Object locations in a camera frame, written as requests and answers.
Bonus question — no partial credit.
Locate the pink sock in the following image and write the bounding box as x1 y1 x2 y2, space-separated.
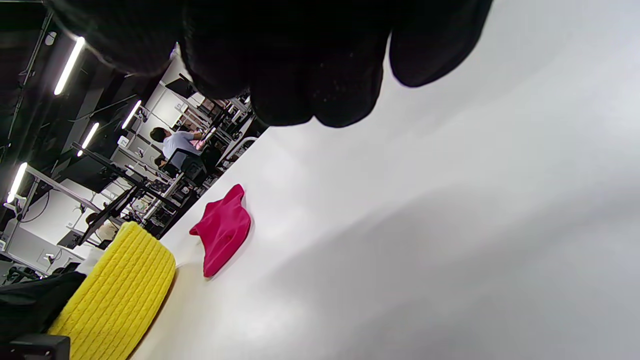
189 184 252 279

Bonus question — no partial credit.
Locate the person's left hand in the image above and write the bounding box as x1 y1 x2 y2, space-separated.
0 272 88 346

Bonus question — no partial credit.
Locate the yellow ribbed basket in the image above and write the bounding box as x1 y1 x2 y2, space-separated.
47 221 177 360

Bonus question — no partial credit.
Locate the person's right hand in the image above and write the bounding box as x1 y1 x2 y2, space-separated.
45 0 494 129

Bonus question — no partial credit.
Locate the ceiling light tube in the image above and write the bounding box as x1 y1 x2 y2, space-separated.
6 162 28 203
121 100 142 130
77 122 100 157
54 37 86 96

